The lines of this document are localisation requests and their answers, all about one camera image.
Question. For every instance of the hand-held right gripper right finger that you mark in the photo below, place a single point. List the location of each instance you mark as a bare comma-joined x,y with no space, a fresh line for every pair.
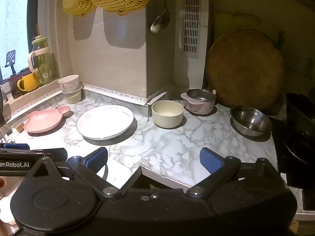
211,161

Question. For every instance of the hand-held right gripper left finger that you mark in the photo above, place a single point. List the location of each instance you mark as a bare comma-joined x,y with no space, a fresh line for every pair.
96,159

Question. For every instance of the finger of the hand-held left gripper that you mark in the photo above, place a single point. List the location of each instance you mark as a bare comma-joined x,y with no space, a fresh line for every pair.
16,146
59,155

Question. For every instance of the pink bear-shaped plate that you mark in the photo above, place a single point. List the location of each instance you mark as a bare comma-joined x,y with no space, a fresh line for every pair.
41,120

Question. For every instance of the white round plate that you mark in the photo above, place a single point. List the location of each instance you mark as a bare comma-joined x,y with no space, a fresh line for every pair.
104,121

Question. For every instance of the cream round bowl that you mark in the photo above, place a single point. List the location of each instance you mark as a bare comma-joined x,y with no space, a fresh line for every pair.
167,114

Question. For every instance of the small steel insert bowl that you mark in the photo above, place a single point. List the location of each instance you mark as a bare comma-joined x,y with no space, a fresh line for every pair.
200,95

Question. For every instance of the person's left hand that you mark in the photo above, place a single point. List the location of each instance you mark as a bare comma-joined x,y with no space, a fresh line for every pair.
6,209

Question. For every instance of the small brown block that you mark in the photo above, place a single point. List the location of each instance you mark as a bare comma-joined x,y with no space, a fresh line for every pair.
20,127

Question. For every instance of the glass jar with brown lid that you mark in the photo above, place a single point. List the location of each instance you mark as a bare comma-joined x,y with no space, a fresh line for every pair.
13,88

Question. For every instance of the clear plastic container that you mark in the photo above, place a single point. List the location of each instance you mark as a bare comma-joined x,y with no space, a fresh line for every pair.
73,97

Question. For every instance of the yellow mug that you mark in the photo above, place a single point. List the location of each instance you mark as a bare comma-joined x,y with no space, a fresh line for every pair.
29,81

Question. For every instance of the black gas stove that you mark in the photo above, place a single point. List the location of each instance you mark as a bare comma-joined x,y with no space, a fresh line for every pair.
280,152

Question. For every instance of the white floral bowl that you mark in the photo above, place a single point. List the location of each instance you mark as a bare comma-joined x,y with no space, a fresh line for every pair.
69,81

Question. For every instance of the dark lidded jar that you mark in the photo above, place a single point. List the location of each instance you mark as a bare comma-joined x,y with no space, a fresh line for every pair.
24,70

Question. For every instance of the green water bottle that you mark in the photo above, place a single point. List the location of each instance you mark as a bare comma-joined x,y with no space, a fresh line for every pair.
43,64

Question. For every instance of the black wok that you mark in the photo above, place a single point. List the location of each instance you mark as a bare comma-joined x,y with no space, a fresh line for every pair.
301,123

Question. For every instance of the round wooden cutting board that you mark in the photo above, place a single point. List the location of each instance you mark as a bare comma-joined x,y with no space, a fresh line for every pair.
244,68

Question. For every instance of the white vent grille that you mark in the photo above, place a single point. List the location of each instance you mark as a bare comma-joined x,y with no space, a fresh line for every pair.
192,27

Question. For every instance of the metal ladle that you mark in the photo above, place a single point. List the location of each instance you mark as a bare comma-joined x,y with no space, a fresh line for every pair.
160,22

